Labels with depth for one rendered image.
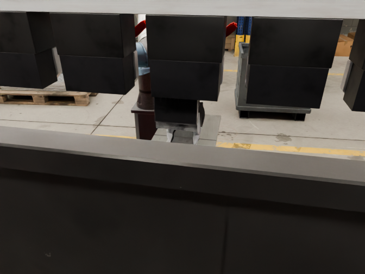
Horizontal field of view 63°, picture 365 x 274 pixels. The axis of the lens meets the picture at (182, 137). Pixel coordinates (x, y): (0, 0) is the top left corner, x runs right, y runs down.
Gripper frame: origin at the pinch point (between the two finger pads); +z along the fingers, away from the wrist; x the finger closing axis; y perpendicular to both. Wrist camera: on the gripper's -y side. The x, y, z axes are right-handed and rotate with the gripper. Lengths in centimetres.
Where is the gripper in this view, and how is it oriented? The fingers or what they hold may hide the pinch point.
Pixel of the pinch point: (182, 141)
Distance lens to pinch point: 80.7
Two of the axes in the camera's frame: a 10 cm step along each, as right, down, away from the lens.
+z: -1.2, 9.7, -1.9
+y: -1.4, -2.1, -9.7
